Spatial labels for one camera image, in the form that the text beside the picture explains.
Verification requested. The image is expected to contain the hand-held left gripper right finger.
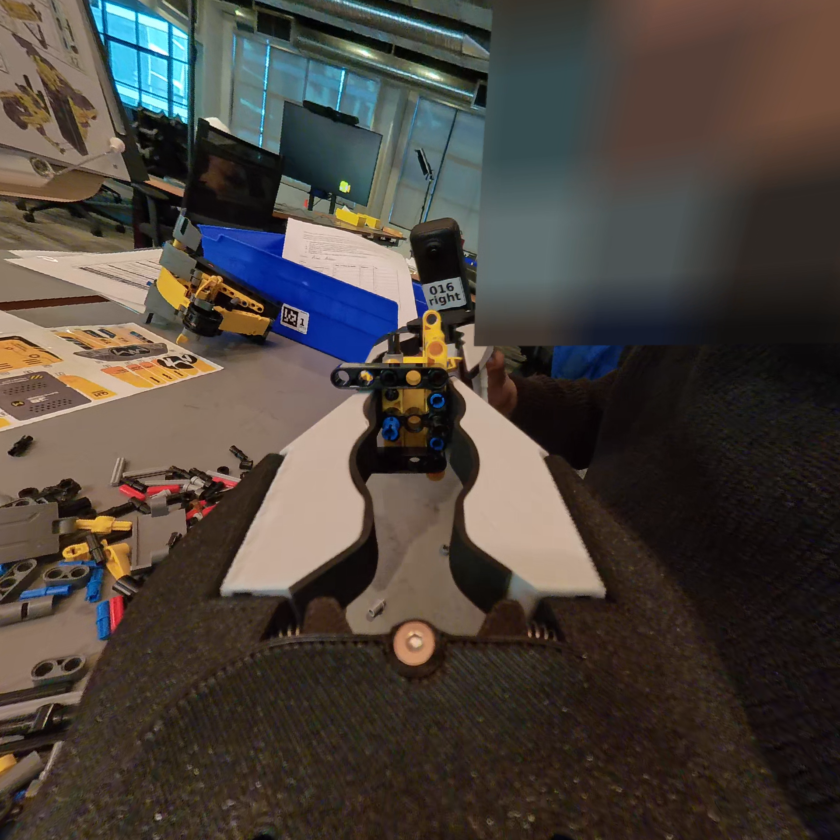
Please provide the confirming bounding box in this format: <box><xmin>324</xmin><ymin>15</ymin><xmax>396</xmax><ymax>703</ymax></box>
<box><xmin>449</xmin><ymin>379</ymin><xmax>606</xmax><ymax>616</ymax></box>

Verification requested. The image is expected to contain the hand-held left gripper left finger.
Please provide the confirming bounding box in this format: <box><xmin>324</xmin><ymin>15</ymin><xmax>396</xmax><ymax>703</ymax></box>
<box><xmin>220</xmin><ymin>392</ymin><xmax>382</xmax><ymax>605</ymax></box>

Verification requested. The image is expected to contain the yellow black brick assembly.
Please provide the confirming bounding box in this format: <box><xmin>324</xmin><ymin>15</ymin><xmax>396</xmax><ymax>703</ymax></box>
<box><xmin>330</xmin><ymin>310</ymin><xmax>460</xmax><ymax>481</ymax></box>

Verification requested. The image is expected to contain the person's right forearm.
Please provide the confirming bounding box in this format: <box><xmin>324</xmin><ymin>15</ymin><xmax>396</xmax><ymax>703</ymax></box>
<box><xmin>508</xmin><ymin>346</ymin><xmax>634</xmax><ymax>471</ymax></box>

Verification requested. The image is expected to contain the person's right hand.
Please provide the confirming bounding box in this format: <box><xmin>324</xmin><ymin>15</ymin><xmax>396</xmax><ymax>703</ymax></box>
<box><xmin>486</xmin><ymin>350</ymin><xmax>521</xmax><ymax>417</ymax></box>

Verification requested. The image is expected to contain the wooden office desk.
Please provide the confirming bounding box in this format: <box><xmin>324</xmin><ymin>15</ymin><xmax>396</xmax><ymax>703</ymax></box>
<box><xmin>271</xmin><ymin>205</ymin><xmax>406</xmax><ymax>247</ymax></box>

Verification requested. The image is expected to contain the white printed paper sheet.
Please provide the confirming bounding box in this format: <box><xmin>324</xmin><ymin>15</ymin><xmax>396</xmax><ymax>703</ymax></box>
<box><xmin>281</xmin><ymin>218</ymin><xmax>429</xmax><ymax>324</ymax></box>
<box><xmin>5</xmin><ymin>248</ymin><xmax>173</xmax><ymax>311</ymax></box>

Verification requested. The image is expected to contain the blue plastic bin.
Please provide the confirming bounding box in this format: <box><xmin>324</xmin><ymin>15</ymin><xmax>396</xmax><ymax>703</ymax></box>
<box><xmin>197</xmin><ymin>224</ymin><xmax>424</xmax><ymax>347</ymax></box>

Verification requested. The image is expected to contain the blue cloth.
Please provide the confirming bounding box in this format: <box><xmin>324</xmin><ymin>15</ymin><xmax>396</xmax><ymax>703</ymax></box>
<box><xmin>550</xmin><ymin>345</ymin><xmax>626</xmax><ymax>383</ymax></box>

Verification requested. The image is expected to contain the black computer monitor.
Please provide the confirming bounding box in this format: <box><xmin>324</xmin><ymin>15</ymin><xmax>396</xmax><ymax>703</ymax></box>
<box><xmin>278</xmin><ymin>100</ymin><xmax>385</xmax><ymax>212</ymax></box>

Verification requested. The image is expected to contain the yellow black brick model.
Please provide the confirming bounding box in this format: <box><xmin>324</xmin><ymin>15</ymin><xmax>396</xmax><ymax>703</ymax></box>
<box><xmin>142</xmin><ymin>212</ymin><xmax>278</xmax><ymax>347</ymax></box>

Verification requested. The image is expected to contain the black laptop screen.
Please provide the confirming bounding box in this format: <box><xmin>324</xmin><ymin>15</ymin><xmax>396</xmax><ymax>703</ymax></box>
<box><xmin>182</xmin><ymin>118</ymin><xmax>285</xmax><ymax>232</ymax></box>

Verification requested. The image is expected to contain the pile of mixed brick parts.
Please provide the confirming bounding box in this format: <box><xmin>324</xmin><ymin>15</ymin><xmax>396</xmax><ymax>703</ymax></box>
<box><xmin>0</xmin><ymin>445</ymin><xmax>256</xmax><ymax>811</ymax></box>

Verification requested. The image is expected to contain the yellow grey sticker sheet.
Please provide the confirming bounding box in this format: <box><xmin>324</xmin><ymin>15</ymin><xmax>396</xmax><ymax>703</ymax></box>
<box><xmin>0</xmin><ymin>308</ymin><xmax>224</xmax><ymax>432</ymax></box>

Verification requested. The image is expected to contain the black office chair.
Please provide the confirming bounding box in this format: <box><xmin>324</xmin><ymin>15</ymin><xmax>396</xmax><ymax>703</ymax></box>
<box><xmin>14</xmin><ymin>196</ymin><xmax>127</xmax><ymax>238</ymax></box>

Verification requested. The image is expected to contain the building instruction booklet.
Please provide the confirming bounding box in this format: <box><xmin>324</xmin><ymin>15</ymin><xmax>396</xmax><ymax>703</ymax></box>
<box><xmin>0</xmin><ymin>0</ymin><xmax>133</xmax><ymax>182</ymax></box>

